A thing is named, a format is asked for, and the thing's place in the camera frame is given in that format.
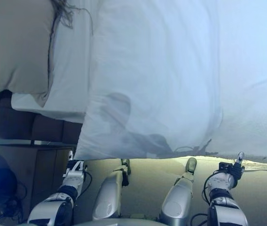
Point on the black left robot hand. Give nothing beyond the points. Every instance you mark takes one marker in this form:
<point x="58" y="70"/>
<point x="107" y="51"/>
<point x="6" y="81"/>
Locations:
<point x="71" y="155"/>

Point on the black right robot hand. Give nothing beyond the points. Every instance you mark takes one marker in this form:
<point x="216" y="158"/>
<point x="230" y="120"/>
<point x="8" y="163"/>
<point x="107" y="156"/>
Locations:
<point x="238" y="169"/>

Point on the white duvet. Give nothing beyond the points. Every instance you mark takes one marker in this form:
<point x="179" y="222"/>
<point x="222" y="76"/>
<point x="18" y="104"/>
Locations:
<point x="171" y="70"/>

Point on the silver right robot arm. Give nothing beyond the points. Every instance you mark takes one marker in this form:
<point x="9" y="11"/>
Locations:
<point x="222" y="207"/>

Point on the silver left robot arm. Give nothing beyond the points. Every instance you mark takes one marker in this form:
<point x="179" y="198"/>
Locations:
<point x="53" y="204"/>

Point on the white fitted bed sheet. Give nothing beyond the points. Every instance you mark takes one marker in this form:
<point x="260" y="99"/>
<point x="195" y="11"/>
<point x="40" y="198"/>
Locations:
<point x="72" y="82"/>

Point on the white printed floor sheet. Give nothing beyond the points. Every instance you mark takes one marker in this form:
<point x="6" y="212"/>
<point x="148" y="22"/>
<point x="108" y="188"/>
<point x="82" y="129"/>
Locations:
<point x="265" y="164"/>

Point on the wooden nightstand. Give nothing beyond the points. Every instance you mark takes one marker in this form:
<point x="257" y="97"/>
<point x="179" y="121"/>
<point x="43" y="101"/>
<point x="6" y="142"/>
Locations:
<point x="41" y="169"/>

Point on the silver right robot leg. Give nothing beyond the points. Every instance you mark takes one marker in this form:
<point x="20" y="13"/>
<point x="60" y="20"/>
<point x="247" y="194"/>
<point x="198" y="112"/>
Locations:
<point x="178" y="197"/>

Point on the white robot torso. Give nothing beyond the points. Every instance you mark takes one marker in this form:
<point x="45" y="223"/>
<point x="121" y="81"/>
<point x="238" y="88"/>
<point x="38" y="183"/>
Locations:
<point x="124" y="222"/>

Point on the large beige pillow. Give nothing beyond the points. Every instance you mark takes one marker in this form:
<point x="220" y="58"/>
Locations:
<point x="16" y="51"/>

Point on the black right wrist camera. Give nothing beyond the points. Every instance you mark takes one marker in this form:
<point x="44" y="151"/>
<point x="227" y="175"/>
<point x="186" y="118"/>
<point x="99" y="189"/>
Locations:
<point x="225" y="166"/>

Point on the brown upholstered bed frame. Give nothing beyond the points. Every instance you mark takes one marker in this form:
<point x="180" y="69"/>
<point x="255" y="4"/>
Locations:
<point x="30" y="124"/>

